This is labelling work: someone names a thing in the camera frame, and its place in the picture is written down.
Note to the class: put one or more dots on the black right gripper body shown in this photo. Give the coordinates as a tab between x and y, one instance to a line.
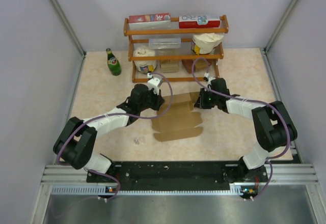
208	99

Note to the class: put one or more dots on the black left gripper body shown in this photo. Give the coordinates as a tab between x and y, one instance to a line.
152	101

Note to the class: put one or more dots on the brown cardboard box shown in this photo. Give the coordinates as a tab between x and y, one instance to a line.
180	121

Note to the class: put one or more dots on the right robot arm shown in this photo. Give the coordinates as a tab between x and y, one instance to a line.
273	125

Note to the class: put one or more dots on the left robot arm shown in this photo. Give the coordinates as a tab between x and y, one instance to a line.
75	145

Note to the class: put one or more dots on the red white carton box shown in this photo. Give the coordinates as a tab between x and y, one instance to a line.
198	21

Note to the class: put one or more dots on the red foil wrap box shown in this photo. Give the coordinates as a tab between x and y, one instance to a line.
149	21

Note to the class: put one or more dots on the brown scouring pad pack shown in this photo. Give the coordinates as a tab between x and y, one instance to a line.
199	65

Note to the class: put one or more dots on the tan sponge block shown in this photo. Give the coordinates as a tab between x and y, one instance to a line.
169	66

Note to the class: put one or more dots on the green glass bottle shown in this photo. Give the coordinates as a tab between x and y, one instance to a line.
113	63

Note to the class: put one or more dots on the white bag upper shelf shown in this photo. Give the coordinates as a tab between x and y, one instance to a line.
206	43

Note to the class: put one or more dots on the clear plastic container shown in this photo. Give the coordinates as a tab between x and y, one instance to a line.
164	43

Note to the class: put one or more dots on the orange wooden shelf rack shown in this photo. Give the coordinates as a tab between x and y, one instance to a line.
184	52

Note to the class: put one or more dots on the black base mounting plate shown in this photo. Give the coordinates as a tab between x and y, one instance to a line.
182	175

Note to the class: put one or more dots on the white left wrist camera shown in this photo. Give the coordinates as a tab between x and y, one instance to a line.
154	82

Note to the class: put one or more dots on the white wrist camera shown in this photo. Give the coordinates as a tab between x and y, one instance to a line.
208	78
154	82

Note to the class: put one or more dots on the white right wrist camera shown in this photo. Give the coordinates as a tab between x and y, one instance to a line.
208	78

